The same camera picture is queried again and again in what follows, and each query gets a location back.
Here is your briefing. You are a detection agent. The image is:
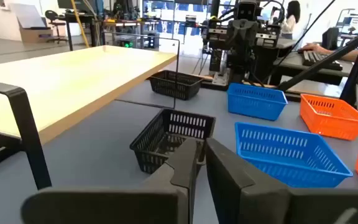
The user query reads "black desk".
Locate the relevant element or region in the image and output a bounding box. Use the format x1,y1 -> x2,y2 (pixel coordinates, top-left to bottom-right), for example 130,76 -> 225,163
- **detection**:
57,12 -> 105,52

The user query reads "black slotted plastic basket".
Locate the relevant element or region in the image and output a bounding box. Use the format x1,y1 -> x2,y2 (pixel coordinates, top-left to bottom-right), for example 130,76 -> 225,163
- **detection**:
129,108 -> 216,175
148,70 -> 204,101

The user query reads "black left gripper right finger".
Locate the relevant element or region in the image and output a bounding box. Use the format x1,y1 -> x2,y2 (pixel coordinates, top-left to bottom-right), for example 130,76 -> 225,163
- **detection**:
205,138 -> 358,224

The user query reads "yellow hanging cable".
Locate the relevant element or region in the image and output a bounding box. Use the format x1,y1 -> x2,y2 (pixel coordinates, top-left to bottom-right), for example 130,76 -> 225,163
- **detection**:
70,0 -> 91,49

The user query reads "person's hand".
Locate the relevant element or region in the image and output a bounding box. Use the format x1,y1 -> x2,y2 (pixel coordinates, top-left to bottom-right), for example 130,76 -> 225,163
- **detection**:
298,42 -> 323,54

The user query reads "cardboard box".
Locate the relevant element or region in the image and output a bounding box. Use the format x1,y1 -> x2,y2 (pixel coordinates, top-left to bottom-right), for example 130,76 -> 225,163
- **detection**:
19,26 -> 54,44

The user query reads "black frame strut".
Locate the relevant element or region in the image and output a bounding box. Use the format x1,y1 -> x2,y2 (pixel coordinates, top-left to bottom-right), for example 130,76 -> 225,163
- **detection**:
277,29 -> 358,92

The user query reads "wooden shelf with black frame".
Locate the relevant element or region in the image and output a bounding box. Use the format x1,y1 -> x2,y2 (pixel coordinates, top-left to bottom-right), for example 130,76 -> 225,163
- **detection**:
0,30 -> 181,190

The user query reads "person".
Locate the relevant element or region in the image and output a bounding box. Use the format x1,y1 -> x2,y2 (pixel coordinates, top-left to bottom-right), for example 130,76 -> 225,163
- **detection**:
280,0 -> 301,40

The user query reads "black keyboard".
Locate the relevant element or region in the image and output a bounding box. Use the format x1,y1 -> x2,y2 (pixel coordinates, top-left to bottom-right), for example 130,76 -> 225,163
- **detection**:
301,50 -> 344,72

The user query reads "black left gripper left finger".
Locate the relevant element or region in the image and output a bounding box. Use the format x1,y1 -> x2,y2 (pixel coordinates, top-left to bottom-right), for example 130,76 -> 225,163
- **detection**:
20,138 -> 198,224

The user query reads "person's forearm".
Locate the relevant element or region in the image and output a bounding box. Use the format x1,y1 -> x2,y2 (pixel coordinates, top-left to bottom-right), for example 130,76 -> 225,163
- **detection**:
318,46 -> 358,62

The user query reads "blue slotted plastic basket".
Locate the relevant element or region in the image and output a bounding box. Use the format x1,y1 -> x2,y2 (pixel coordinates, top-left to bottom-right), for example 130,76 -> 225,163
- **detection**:
227,82 -> 288,121
234,121 -> 354,189

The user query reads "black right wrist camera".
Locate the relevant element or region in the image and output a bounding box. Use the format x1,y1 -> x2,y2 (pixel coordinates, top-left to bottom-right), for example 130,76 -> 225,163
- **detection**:
236,1 -> 259,21

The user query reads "white leaning panel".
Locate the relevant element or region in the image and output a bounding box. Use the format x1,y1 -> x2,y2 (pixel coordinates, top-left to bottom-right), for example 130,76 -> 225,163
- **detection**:
9,2 -> 48,29

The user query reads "green-lit black computer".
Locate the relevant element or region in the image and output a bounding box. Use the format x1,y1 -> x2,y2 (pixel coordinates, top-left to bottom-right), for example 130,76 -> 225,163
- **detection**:
116,37 -> 135,49

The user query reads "black office chair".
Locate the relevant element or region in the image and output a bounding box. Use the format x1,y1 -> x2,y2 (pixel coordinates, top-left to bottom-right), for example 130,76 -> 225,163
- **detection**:
44,9 -> 69,44

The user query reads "grey desk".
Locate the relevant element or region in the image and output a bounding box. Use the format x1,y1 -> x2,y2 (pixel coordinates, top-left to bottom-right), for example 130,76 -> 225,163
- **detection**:
273,51 -> 357,85

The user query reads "black monitor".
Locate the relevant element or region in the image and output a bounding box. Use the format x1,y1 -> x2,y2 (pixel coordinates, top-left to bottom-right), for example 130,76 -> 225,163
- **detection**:
57,0 -> 88,10

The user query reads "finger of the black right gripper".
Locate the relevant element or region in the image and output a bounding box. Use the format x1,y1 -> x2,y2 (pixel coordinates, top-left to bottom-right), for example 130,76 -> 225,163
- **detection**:
243,20 -> 260,48
228,20 -> 244,48

